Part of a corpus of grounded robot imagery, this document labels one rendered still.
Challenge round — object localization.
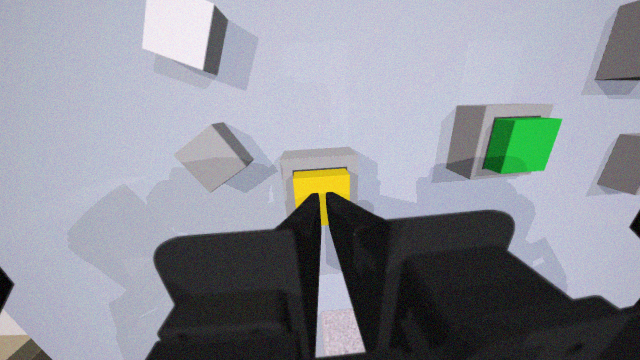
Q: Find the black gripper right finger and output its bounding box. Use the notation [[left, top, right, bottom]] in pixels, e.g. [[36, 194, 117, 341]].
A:
[[326, 192, 515, 352]]

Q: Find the purple button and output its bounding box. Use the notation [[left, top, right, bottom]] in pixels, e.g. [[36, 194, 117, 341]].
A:
[[594, 0, 640, 81]]

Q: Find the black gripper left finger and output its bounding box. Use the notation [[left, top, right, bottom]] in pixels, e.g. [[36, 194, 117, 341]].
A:
[[154, 193, 321, 359]]

